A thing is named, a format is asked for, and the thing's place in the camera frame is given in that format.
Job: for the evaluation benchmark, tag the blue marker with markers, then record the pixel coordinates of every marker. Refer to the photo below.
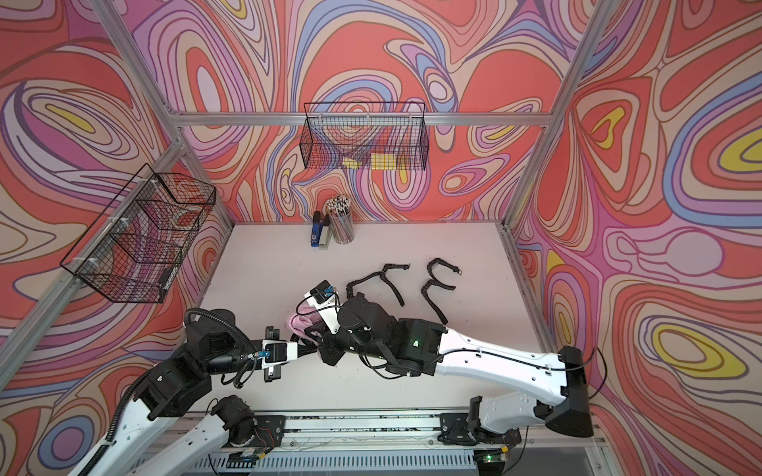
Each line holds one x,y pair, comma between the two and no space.
317,227

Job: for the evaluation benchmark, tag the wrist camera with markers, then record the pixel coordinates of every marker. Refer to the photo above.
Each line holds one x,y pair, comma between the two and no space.
323,303
277,352

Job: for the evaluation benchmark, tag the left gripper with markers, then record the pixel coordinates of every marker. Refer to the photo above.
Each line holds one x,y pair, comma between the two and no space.
270,334

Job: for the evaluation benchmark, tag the pencil cup with pencils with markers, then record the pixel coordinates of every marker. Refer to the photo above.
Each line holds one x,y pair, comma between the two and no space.
339,211

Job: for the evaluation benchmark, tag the small yellow block in basket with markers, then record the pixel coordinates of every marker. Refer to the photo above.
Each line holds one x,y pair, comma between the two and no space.
351,164

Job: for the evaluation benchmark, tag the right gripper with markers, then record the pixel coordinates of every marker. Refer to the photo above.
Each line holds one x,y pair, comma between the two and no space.
326,342

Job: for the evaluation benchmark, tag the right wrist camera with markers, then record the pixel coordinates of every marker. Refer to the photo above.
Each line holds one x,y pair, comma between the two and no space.
323,303

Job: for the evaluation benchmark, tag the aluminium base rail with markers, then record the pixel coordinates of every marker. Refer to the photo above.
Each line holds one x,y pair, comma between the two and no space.
389,430

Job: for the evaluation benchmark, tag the pink microfibre cloth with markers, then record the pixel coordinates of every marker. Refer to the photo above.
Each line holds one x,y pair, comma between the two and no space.
299,325

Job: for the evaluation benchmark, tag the back wall wire basket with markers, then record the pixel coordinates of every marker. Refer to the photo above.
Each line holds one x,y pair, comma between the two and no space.
334,130

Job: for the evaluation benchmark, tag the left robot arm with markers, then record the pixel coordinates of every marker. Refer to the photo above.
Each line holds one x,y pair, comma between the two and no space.
156,400

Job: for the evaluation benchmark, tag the yellow sponge in basket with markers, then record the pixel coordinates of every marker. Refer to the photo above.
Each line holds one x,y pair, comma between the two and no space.
383,162

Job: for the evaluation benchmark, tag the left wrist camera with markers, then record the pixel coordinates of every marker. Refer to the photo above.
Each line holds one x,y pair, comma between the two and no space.
277,352

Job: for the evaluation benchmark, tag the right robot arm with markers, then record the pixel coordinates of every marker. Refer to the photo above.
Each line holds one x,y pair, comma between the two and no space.
545,388

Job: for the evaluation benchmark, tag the wall wire basket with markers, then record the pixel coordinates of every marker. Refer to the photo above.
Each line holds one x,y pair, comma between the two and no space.
135,248
334,130

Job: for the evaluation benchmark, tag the left wall wire basket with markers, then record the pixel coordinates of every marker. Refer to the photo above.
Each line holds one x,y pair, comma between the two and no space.
135,248

